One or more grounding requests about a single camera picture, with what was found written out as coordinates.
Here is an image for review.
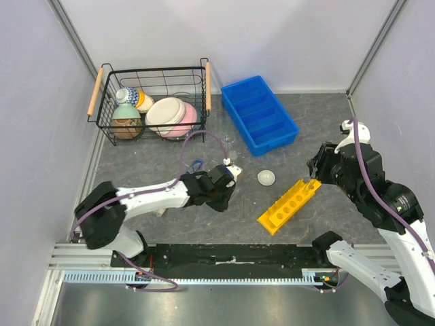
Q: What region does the pink plate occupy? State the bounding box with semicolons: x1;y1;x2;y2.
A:
161;102;198;138

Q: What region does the mint green bowl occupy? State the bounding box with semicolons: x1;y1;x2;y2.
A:
112;103;141;120

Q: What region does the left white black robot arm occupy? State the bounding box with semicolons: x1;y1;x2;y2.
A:
74;164;242;267

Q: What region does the yellow test tube rack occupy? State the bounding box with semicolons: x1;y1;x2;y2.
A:
257;179;321;236

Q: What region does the blue white patterned bowl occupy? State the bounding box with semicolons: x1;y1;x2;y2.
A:
116;87;140;107

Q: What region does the purple cable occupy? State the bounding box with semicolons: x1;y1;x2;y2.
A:
351;116;435;269
71;130;230;238

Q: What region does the yellow white bowl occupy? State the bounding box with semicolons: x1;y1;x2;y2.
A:
135;90;154;114

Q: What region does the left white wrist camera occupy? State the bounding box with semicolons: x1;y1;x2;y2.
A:
226;164;243;182

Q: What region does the cream white plate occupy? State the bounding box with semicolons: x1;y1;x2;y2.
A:
145;97;186;136

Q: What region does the black wire dish basket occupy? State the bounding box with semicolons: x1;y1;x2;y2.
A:
87;58;211;145

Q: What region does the blue plastic divided bin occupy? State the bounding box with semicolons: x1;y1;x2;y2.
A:
221;75;299;157

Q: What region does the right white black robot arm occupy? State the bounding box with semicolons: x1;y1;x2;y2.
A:
307;142;434;325

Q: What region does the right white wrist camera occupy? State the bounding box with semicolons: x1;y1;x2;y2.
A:
334;120;370;153

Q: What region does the brown ceramic bowl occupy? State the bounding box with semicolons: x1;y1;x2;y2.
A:
111;118;143;140

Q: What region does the clear glass funnel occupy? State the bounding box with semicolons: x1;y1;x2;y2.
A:
221;134;235;153

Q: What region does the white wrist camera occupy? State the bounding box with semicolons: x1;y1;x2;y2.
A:
226;164;243;182
334;120;370;153

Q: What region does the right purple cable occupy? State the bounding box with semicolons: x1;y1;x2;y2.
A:
351;116;435;269

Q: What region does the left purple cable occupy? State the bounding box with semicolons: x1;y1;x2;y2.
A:
71;130;230;238

